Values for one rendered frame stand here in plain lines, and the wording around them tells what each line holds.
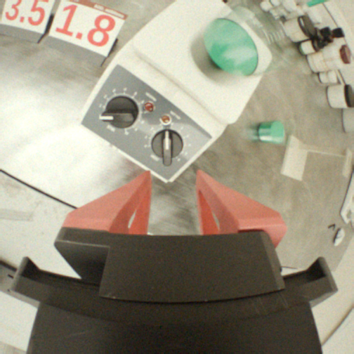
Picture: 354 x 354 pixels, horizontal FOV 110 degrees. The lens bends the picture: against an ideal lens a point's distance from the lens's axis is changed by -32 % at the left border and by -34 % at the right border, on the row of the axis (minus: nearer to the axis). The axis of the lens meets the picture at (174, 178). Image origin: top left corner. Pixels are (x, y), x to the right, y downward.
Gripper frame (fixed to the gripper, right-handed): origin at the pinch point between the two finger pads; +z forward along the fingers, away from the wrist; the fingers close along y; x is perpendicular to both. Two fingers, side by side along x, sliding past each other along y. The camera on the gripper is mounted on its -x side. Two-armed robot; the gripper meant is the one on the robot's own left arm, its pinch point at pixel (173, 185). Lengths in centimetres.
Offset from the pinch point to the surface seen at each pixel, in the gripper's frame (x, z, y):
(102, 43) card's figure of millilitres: -10.7, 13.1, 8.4
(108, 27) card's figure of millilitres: -12.6, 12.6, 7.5
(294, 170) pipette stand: 10.3, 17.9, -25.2
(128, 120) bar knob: -2.8, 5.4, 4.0
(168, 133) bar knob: -1.1, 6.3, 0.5
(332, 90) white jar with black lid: -7, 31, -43
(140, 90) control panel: -5.1, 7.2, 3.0
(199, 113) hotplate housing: -2.8, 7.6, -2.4
